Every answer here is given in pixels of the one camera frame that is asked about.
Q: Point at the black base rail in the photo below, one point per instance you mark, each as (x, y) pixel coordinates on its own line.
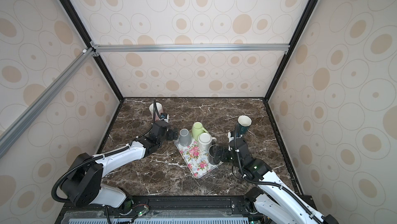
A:
(169, 210)

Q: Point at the white ceramic mug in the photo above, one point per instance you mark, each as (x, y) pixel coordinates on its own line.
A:
(205, 141)

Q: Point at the black metal cup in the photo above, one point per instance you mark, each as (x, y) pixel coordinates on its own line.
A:
(212, 155)

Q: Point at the floral rectangular serving tray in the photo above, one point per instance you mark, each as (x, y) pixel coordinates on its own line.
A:
(196, 159)

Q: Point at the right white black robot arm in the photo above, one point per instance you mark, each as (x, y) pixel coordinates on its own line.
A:
(271, 197)

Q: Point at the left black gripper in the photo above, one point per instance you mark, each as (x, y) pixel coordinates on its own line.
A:
(172, 135)

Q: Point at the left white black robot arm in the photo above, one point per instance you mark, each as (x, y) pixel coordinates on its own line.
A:
(82, 184)

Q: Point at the light green ceramic mug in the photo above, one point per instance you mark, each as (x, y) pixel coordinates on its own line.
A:
(197, 129)

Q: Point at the green circuit board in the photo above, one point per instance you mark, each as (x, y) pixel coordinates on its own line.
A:
(139, 210)

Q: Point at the pink ceramic mug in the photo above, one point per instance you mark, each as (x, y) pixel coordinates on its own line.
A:
(156, 110)

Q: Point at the grey ceramic mug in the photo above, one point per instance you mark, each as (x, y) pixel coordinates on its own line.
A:
(185, 138)

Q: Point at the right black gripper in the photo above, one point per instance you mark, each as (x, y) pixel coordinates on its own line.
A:
(220, 150)

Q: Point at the dark green ceramic mug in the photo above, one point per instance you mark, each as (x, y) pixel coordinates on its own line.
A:
(244, 123)

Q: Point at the aluminium frame bar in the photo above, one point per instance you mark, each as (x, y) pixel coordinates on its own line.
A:
(19, 126)
(192, 48)

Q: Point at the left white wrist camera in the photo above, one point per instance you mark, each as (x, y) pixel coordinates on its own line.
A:
(164, 117)

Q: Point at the left aluminium frame bar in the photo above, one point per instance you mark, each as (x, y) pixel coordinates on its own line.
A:
(19, 126)

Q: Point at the back aluminium frame bar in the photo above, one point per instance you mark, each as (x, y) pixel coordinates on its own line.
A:
(192, 48)

